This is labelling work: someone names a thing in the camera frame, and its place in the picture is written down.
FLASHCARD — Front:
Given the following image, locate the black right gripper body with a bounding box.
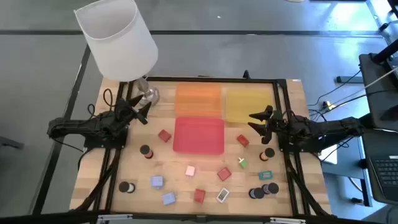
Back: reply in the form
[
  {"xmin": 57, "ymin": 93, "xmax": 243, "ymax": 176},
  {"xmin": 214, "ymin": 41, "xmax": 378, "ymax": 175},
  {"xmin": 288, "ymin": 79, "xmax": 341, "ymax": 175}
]
[{"xmin": 269, "ymin": 110, "xmax": 294, "ymax": 141}]

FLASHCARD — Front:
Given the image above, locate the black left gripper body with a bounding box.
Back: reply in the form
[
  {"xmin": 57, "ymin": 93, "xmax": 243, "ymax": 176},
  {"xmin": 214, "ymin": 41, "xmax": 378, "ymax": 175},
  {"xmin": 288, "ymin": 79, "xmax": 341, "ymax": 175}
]
[{"xmin": 113, "ymin": 98, "xmax": 141, "ymax": 131}]

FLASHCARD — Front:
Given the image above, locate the black hourglass orange sand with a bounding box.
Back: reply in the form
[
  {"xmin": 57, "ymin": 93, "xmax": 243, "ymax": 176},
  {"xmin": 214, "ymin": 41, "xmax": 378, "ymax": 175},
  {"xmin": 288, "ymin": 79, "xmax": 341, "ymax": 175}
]
[{"xmin": 259, "ymin": 147, "xmax": 276, "ymax": 162}]

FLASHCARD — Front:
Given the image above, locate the red USB charger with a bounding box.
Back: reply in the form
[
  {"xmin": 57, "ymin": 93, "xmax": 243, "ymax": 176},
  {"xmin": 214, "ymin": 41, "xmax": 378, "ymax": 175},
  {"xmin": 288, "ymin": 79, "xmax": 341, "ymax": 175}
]
[
  {"xmin": 157, "ymin": 129, "xmax": 172, "ymax": 143},
  {"xmin": 216, "ymin": 167, "xmax": 233, "ymax": 182},
  {"xmin": 236, "ymin": 134, "xmax": 250, "ymax": 147},
  {"xmin": 193, "ymin": 188, "xmax": 206, "ymax": 205}
]

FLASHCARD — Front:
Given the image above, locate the black hourglass red sand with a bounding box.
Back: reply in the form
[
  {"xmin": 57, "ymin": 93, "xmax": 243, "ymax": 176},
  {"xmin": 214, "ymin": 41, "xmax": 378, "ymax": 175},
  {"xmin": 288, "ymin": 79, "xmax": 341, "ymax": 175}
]
[{"xmin": 139, "ymin": 144, "xmax": 154, "ymax": 160}]

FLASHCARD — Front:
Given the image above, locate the black hourglass purple sand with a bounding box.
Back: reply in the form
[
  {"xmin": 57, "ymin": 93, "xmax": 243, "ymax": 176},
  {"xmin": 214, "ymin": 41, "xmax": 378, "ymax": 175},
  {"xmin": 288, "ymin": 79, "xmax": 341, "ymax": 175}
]
[{"xmin": 261, "ymin": 182, "xmax": 280, "ymax": 195}]

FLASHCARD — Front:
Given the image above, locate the black hourglass white sand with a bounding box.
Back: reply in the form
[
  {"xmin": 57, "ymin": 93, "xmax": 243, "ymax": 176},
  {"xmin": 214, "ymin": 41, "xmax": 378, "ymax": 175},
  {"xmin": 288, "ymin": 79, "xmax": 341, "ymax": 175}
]
[{"xmin": 118, "ymin": 181, "xmax": 136, "ymax": 194}]

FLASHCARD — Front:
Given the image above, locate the white digital timer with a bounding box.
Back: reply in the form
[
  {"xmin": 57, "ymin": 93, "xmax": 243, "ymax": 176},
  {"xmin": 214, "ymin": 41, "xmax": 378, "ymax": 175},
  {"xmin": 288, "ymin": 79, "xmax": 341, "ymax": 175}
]
[{"xmin": 216, "ymin": 187, "xmax": 230, "ymax": 204}]

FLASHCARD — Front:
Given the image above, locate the silver lamp base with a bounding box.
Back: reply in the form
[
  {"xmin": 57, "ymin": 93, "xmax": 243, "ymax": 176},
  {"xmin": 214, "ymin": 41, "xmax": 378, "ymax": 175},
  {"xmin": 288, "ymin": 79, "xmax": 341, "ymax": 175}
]
[{"xmin": 132, "ymin": 76, "xmax": 160, "ymax": 108}]

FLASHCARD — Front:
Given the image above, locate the yellow translucent plastic bin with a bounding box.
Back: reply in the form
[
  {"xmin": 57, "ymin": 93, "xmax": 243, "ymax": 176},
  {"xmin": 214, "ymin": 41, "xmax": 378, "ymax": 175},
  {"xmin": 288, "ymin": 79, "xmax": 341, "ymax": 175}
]
[{"xmin": 224, "ymin": 88, "xmax": 275, "ymax": 124}]

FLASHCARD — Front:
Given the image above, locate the orange translucent plastic bin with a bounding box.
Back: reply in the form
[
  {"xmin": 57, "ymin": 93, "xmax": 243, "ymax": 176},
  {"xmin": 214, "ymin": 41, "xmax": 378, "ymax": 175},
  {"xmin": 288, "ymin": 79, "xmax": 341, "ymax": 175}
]
[{"xmin": 174, "ymin": 83, "xmax": 223, "ymax": 119}]

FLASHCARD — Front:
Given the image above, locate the white lamp shade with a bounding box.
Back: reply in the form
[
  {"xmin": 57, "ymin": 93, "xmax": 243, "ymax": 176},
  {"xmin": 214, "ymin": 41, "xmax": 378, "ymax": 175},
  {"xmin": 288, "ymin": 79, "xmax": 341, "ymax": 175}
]
[{"xmin": 73, "ymin": 0, "xmax": 159, "ymax": 83}]

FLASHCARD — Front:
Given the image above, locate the white box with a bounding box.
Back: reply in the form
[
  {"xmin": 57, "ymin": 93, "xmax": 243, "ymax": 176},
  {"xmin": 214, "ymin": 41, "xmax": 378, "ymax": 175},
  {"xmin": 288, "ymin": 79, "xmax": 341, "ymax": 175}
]
[{"xmin": 318, "ymin": 144, "xmax": 339, "ymax": 166}]

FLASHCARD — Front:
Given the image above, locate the pink translucent plastic bin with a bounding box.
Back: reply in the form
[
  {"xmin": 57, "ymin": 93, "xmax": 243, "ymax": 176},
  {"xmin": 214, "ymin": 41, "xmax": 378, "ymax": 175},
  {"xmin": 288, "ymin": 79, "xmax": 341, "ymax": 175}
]
[{"xmin": 172, "ymin": 116, "xmax": 226, "ymax": 156}]

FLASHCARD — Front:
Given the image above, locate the grey floor bar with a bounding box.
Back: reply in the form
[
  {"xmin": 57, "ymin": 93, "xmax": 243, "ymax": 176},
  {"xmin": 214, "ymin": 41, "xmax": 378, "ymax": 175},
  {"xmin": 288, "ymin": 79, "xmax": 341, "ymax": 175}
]
[{"xmin": 335, "ymin": 75, "xmax": 364, "ymax": 84}]

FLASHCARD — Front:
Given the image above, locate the black side desk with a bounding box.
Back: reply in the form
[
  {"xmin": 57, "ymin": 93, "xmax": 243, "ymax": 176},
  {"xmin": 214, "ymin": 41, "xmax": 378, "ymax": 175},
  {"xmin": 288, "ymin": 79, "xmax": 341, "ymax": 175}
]
[{"xmin": 359, "ymin": 52, "xmax": 398, "ymax": 131}]

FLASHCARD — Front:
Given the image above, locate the grey desk leg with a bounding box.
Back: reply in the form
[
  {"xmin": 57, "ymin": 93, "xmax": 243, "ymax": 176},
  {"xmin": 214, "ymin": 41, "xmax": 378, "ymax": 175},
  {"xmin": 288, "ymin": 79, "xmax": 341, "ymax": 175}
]
[{"xmin": 360, "ymin": 136, "xmax": 374, "ymax": 208}]

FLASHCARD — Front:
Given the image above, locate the black computer mouse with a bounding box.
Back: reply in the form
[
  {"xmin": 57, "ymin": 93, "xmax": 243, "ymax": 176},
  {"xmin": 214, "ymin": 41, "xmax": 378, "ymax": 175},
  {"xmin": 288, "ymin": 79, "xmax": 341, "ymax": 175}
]
[{"xmin": 381, "ymin": 105, "xmax": 398, "ymax": 122}]

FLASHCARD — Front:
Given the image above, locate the black laptop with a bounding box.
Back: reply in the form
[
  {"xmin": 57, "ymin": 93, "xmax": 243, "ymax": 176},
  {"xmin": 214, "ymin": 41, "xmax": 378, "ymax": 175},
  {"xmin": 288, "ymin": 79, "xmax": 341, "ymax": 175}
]
[{"xmin": 360, "ymin": 127, "xmax": 398, "ymax": 207}]

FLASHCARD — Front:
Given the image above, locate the grey chair leg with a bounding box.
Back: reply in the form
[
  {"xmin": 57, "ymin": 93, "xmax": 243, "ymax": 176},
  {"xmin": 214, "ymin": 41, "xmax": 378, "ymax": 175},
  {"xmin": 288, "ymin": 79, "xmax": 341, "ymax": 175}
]
[{"xmin": 0, "ymin": 136, "xmax": 25, "ymax": 150}]

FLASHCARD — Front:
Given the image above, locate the black monitor pole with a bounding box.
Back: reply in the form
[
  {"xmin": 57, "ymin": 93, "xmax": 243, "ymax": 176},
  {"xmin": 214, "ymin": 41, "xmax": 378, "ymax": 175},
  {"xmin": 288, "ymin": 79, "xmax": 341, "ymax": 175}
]
[{"xmin": 371, "ymin": 39, "xmax": 398, "ymax": 65}]

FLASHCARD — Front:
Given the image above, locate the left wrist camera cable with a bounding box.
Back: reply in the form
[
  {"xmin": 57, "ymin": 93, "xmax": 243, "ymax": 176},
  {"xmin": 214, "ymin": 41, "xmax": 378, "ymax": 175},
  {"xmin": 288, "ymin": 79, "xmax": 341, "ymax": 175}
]
[{"xmin": 86, "ymin": 88, "xmax": 118, "ymax": 118}]

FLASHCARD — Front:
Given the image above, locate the black floor cable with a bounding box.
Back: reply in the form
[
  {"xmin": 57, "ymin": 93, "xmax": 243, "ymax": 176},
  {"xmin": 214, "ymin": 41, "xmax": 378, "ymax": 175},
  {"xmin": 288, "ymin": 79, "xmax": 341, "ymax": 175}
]
[{"xmin": 307, "ymin": 68, "xmax": 363, "ymax": 108}]

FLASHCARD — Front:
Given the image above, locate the silver metal bracket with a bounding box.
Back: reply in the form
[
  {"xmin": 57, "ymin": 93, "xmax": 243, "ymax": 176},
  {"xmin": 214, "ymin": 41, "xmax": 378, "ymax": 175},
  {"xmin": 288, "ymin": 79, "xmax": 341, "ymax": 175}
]
[
  {"xmin": 269, "ymin": 217, "xmax": 307, "ymax": 224},
  {"xmin": 96, "ymin": 213, "xmax": 134, "ymax": 223}
]

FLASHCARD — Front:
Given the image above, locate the white cable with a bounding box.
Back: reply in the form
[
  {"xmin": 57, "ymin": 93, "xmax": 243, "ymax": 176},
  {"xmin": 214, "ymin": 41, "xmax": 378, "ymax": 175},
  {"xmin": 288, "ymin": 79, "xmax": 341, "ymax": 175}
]
[{"xmin": 338, "ymin": 65, "xmax": 398, "ymax": 100}]

